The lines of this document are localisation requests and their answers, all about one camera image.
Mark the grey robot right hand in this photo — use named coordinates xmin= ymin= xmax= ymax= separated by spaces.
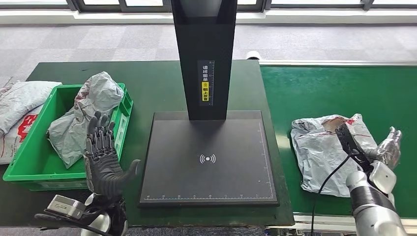
xmin=364 ymin=126 xmax=403 ymax=171

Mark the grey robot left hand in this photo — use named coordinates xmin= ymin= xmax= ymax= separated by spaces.
xmin=84 ymin=111 xmax=141 ymax=198

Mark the white parcel with torn label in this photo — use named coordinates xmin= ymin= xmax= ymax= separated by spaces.
xmin=290 ymin=113 xmax=379 ymax=198

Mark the plain grey poly parcel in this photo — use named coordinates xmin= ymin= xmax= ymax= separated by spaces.
xmin=46 ymin=71 xmax=125 ymax=169

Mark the green conveyor belt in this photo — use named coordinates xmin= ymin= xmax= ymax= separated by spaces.
xmin=260 ymin=66 xmax=417 ymax=219

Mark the black inbound scanner machine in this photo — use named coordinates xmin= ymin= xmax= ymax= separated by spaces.
xmin=138 ymin=0 xmax=280 ymax=208

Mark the green plastic crate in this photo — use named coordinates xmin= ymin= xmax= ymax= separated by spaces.
xmin=2 ymin=83 xmax=135 ymax=191

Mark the grey poly bag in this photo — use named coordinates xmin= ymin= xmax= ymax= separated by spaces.
xmin=0 ymin=81 xmax=62 ymax=136

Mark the black yellow instruction sticker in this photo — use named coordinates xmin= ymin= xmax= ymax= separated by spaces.
xmin=197 ymin=60 xmax=216 ymax=107

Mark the white window sill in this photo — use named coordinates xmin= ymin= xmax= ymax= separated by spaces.
xmin=0 ymin=9 xmax=417 ymax=26

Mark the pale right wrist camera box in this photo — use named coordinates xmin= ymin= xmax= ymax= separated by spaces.
xmin=334 ymin=123 xmax=374 ymax=172

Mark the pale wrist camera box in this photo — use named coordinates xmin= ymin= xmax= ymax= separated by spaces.
xmin=334 ymin=123 xmax=374 ymax=172
xmin=47 ymin=195 xmax=87 ymax=220

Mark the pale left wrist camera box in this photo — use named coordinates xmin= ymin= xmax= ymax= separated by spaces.
xmin=47 ymin=195 xmax=87 ymax=220

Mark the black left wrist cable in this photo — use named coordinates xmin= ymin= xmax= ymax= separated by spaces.
xmin=34 ymin=213 xmax=113 ymax=236

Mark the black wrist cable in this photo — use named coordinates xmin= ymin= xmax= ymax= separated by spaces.
xmin=310 ymin=153 xmax=354 ymax=236
xmin=34 ymin=213 xmax=113 ymax=236

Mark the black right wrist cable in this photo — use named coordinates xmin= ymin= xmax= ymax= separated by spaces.
xmin=310 ymin=153 xmax=354 ymax=236

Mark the dark window frame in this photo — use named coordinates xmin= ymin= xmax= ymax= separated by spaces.
xmin=66 ymin=0 xmax=377 ymax=14

